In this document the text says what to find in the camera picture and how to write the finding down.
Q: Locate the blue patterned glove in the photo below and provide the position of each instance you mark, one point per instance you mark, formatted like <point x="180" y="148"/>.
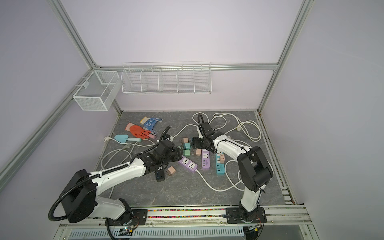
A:
<point x="149" y="124"/>

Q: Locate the white wire basket rack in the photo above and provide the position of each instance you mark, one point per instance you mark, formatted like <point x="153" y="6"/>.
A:
<point x="167" y="78"/>

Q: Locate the red rubber glove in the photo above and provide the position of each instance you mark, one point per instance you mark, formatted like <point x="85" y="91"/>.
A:
<point x="139" y="132"/>

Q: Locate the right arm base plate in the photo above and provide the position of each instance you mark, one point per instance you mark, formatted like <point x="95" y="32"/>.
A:
<point x="238" y="215"/>

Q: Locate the teal power strip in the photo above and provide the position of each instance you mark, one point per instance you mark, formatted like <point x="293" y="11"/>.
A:
<point x="220" y="168"/>

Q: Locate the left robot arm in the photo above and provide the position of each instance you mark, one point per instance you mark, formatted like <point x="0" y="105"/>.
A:
<point x="81" y="198"/>

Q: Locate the purple power strip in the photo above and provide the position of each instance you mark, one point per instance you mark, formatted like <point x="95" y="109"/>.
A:
<point x="188" y="164"/>
<point x="205" y="154"/>

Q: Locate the white mesh box basket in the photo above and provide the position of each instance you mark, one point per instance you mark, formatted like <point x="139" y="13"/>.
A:
<point x="98" y="91"/>

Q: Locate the pink glove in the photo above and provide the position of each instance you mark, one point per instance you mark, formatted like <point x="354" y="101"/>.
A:
<point x="130" y="124"/>

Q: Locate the teal dustpan scoop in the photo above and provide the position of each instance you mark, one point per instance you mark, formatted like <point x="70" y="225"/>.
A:
<point x="123" y="139"/>

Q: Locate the black power strip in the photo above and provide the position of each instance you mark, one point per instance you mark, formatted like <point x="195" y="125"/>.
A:
<point x="160" y="176"/>

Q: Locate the purple power strip front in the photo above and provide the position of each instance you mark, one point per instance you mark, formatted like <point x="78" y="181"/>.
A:
<point x="188" y="164"/>

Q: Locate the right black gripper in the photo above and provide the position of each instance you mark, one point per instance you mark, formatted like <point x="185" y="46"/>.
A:
<point x="195" y="142"/>

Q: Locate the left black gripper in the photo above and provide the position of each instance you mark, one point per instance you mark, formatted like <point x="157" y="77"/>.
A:
<point x="178" y="155"/>

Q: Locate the green charger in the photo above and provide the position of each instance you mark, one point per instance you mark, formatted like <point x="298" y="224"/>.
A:
<point x="187" y="153"/>

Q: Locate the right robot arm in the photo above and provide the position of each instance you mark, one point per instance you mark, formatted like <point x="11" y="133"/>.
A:
<point x="255" y="170"/>

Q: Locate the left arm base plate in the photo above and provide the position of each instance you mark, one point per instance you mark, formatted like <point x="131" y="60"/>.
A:
<point x="136" y="217"/>

